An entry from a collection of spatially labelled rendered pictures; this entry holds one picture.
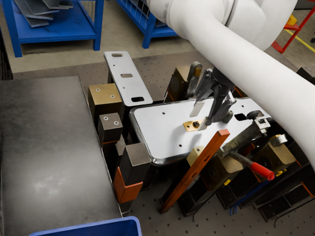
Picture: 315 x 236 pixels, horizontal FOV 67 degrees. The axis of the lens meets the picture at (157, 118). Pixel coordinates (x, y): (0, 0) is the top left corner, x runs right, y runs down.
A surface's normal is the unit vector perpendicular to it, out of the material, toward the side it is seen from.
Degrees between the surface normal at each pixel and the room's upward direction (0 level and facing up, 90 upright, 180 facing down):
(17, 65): 0
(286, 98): 60
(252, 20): 82
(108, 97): 0
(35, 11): 5
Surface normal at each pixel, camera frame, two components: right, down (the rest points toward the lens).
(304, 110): -0.67, -0.23
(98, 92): 0.25, -0.64
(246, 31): -0.16, 0.74
